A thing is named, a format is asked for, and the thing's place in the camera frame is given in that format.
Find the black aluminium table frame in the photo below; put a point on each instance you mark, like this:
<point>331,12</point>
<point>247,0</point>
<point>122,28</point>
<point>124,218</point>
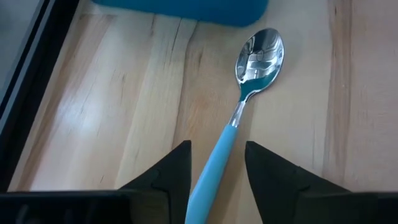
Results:
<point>28,93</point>

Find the teal plastic bin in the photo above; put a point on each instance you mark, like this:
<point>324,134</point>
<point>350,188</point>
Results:
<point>186,11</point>

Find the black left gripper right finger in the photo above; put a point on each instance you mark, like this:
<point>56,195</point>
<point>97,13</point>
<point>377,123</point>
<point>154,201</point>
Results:
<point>273,186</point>

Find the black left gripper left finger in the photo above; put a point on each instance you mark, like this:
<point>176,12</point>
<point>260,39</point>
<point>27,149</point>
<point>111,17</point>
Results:
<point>168,180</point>

